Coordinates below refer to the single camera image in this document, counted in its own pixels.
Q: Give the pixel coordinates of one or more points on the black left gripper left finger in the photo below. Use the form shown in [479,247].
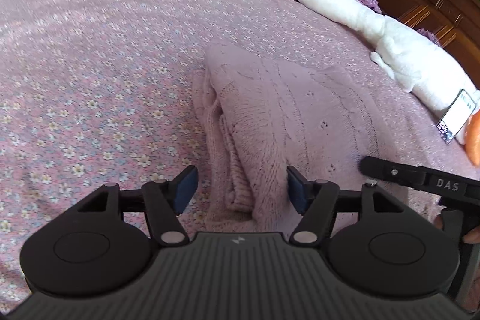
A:
[109,238]

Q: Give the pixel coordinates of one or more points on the white plush goose toy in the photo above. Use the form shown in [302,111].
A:
[413,61]

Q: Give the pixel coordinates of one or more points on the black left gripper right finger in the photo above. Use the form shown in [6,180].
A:
[371,240]

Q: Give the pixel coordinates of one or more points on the pink knitted cardigan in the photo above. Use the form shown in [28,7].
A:
[261,116]

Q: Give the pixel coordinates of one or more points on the white goose toy tag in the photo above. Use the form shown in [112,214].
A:
[453,123]

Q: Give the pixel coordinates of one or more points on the pink floral bed sheet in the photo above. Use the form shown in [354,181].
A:
[96,91]

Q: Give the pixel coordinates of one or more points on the dark wooden headboard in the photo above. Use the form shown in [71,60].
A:
[454,22]

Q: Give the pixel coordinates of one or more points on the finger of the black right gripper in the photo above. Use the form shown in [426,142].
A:
[401,174]

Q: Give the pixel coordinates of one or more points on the person's right hand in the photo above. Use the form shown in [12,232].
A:
[473,237]

